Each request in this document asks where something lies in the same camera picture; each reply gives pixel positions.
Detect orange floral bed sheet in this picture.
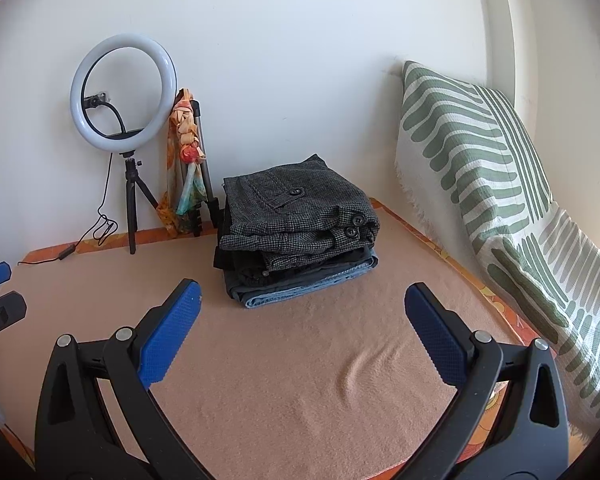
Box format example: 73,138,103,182
0,197,557,480

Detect peach blanket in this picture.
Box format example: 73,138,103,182
0,205,531,480

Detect grey tweed pants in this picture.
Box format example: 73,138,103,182
218,154,382,270

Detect orange floral scarf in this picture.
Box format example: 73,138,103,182
155,88,207,237

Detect black mini tripod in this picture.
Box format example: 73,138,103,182
121,152,162,256

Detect white ring light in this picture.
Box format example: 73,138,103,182
70,33,178,156

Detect folded black tripod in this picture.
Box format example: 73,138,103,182
187,100,221,239

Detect blue folded jeans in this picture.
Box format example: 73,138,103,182
239,260,381,311

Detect black cable with switch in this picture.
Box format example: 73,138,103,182
17,152,119,266

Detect dark grey folded pants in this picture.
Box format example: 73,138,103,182
223,260,380,302

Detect green striped white pillow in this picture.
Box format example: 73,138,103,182
394,60,600,422

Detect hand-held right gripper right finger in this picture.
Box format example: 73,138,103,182
404,282,570,480

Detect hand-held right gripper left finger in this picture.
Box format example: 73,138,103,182
34,278,203,480

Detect stack of folded dark clothes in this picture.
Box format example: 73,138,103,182
213,210,378,288

